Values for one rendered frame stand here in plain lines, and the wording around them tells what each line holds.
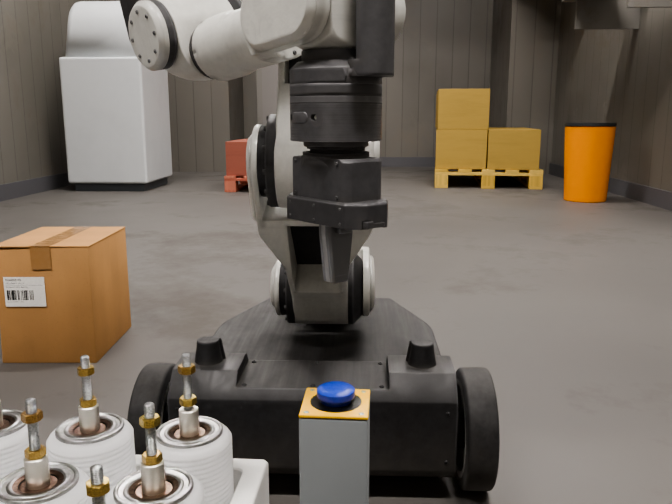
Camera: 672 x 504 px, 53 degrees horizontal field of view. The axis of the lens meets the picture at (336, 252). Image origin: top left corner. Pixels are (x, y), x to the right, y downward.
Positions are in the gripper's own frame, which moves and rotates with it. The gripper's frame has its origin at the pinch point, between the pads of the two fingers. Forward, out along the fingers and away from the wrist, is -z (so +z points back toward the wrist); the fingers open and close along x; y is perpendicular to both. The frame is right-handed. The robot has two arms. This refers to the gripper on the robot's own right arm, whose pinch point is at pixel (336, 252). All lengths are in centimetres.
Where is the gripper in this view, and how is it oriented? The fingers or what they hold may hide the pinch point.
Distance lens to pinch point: 66.7
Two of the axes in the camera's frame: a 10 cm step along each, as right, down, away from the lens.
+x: 6.4, 1.5, -7.6
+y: 7.7, -1.3, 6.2
